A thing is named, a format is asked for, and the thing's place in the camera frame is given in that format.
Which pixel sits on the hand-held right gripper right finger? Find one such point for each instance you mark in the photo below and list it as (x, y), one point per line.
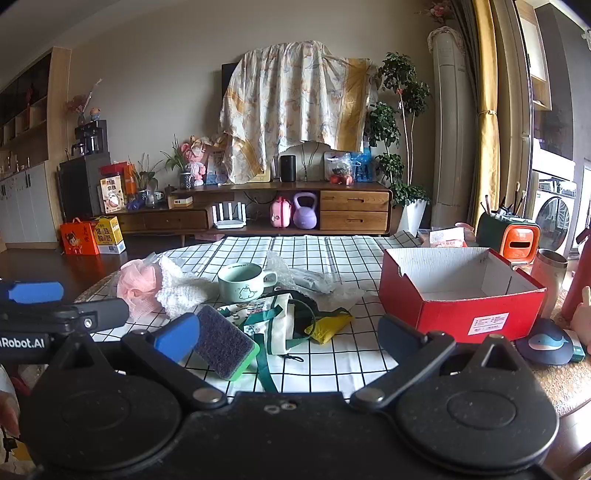
(398, 333)

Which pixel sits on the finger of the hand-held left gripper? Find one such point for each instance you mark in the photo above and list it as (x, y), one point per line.
(37, 292)
(104, 314)

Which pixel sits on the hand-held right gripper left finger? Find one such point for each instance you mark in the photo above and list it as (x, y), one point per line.
(178, 338)

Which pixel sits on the pink mesh bath pouf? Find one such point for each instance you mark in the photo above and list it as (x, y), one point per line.
(136, 288)

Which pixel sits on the white fluffy cloth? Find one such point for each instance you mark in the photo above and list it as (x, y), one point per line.
(184, 290)

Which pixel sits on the purple green scouring sponge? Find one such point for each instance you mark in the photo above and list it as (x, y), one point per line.
(226, 344)

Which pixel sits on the clear plastic bag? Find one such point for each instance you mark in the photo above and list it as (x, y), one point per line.
(341, 300)

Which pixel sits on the red cardboard box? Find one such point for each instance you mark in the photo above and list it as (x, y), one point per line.
(461, 314)

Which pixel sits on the yellow cloth pouch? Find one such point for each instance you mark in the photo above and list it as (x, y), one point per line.
(328, 326)

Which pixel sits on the dark cloth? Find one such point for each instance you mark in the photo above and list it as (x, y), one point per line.
(300, 308)

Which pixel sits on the white plastic packet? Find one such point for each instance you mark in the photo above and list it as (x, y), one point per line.
(310, 281)

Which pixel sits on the bubble wrap sheet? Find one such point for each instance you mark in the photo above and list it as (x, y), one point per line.
(275, 267)

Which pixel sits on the person's left hand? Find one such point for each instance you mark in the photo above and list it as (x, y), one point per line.
(7, 413)

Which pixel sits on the red gift bag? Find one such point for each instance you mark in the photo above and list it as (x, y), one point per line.
(78, 237)

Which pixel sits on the yellow carton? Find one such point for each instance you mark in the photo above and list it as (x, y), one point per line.
(110, 237)

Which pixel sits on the pale green mug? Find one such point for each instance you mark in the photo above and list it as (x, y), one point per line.
(240, 286)

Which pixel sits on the black white checked tablecloth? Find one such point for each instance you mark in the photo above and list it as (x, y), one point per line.
(341, 267)

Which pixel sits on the orange white snack bag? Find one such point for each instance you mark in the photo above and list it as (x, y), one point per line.
(445, 237)

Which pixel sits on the printed snack carton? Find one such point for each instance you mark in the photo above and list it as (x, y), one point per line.
(111, 196)

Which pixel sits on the black drinks machine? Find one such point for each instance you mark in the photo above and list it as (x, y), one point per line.
(85, 184)

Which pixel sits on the white router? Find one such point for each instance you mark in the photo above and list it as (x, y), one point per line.
(229, 220)

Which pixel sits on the wooden television stand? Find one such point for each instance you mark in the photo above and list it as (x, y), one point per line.
(353, 210)

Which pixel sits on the green orange desk organizer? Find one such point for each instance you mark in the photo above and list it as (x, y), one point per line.
(508, 235)

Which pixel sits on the dark whale mouse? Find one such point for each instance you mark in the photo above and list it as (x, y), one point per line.
(545, 344)

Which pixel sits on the purple kettlebell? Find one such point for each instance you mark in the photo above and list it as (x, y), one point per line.
(305, 214)

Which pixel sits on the pink metal tumbler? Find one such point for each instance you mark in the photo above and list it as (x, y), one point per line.
(547, 281)

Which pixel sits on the pink small backpack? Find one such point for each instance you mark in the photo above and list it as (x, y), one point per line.
(280, 213)

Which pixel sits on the small potted plant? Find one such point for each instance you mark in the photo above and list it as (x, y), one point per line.
(178, 161)

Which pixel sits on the plastic bag of fruit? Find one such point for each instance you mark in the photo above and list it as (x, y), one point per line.
(338, 168)

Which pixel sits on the pink doll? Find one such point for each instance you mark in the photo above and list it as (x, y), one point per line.
(195, 159)

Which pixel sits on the teal small box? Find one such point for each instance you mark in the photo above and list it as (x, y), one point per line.
(578, 353)

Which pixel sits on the black cylinder speaker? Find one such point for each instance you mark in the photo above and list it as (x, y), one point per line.
(288, 168)

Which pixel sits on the washing machine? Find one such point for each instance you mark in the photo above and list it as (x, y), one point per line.
(556, 212)

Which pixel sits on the standing air conditioner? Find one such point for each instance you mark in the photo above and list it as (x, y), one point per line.
(452, 129)

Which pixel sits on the yellow curtain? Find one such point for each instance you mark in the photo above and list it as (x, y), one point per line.
(485, 115)

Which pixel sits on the potted green tree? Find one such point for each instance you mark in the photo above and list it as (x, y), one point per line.
(401, 97)

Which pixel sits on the wooden wall cabinet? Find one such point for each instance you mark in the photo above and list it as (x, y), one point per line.
(27, 194)

